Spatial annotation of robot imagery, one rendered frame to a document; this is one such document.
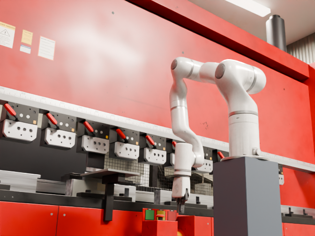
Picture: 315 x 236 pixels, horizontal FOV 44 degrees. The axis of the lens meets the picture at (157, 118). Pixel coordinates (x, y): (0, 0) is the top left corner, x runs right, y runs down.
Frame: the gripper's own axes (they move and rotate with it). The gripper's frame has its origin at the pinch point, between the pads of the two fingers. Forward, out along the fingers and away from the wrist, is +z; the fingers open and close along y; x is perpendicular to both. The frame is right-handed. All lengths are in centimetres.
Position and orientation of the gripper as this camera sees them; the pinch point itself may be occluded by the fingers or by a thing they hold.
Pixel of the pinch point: (180, 209)
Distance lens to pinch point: 191.6
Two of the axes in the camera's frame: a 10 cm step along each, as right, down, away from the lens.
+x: 8.9, 1.6, 4.3
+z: -0.7, 9.7, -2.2
